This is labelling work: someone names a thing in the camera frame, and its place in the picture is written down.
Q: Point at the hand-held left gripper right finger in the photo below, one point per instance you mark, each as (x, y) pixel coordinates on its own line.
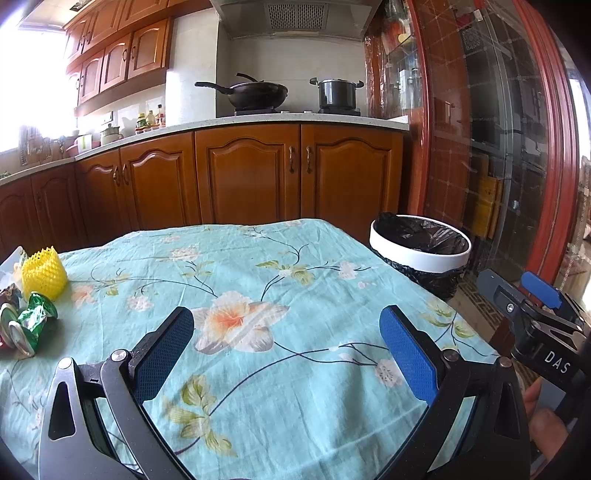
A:
(411, 357)

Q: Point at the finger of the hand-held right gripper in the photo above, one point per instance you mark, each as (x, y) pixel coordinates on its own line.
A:
(542, 290)
(501, 295)

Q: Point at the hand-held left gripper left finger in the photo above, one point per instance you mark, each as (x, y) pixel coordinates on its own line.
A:
(161, 357)

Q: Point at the white round bin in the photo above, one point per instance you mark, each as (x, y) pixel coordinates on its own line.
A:
(415, 259)

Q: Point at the white trash bin black bag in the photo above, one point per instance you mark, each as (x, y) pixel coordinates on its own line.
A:
(425, 230)

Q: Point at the person's right hand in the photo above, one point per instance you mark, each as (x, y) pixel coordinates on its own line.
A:
(549, 434)

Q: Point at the wooden chair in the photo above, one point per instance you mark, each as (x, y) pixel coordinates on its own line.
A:
(503, 337)

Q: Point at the yellow wooden board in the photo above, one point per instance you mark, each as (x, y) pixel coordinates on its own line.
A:
(489, 207)

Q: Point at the teal floral tablecloth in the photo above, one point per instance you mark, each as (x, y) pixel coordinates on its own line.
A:
(286, 392)

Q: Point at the green crumpled snack wrapper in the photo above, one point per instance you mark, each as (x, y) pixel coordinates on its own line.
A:
(37, 316)

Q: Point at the crushed silver-top drink can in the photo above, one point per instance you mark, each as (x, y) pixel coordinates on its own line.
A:
(22, 341)

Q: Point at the yellow foam fruit net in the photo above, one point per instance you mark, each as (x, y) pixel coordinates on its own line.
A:
(44, 277)

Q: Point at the red-framed glass door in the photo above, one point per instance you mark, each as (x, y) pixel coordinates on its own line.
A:
(508, 138)

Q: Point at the dark snack packet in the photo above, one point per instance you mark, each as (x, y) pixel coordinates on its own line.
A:
(9, 295)

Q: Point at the white plastic bag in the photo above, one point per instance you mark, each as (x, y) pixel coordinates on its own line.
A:
(11, 267)

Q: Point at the wooden lower kitchen cabinets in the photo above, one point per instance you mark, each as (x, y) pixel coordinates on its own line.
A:
(244, 175)

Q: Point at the wooden kitchen cabinets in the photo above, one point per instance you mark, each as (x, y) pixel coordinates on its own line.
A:
(138, 50)
(244, 175)

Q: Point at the white container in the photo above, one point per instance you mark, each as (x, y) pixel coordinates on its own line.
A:
(83, 144)

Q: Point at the white lidded ceramic pot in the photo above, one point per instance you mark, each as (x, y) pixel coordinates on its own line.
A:
(111, 134)

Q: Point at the condiment bottle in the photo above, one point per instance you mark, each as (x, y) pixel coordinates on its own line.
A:
(151, 121)
(141, 124)
(160, 116)

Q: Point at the utensil rack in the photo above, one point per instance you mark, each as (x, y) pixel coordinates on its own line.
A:
(34, 145)

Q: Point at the glass display shelf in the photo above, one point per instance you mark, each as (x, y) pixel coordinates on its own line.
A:
(397, 69)

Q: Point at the dark steel cooking pot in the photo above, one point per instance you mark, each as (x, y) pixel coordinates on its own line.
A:
(337, 94)

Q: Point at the black wok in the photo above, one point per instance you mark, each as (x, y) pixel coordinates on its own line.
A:
(258, 94)

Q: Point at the kitchen window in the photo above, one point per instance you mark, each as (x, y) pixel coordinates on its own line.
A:
(32, 83)

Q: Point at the wooden upper kitchen cabinets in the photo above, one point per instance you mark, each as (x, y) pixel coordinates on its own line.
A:
(138, 50)

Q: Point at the steel range hood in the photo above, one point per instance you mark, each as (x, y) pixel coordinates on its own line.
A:
(295, 18)

